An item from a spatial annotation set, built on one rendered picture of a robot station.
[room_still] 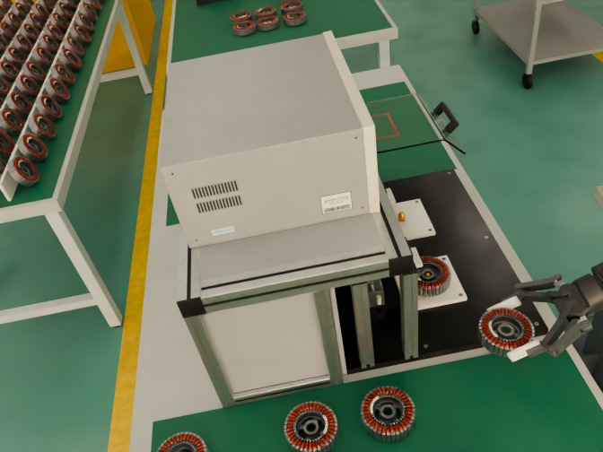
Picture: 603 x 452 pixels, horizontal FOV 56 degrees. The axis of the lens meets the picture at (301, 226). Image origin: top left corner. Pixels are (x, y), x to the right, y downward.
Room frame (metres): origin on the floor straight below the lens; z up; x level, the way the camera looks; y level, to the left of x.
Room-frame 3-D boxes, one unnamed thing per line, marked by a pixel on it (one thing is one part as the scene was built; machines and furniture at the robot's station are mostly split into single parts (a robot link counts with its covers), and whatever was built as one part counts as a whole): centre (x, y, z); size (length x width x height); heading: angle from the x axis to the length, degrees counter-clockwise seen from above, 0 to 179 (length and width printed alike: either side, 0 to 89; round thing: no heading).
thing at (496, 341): (0.70, -0.39, 0.84); 0.11 x 0.11 x 0.04
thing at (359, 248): (1.05, 0.04, 1.09); 0.68 x 0.44 x 0.05; 1
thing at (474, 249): (1.05, -0.27, 0.76); 0.64 x 0.47 x 0.02; 1
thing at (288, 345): (0.72, 0.11, 0.91); 0.28 x 0.03 x 0.32; 91
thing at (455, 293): (0.93, -0.29, 0.78); 0.15 x 0.15 x 0.01; 1
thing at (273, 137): (1.06, 0.04, 1.22); 0.44 x 0.39 x 0.20; 1
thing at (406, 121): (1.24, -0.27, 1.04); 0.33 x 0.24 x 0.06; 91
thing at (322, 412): (0.60, 0.06, 0.77); 0.11 x 0.11 x 0.04
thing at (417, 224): (1.17, -0.28, 0.78); 0.15 x 0.15 x 0.01; 1
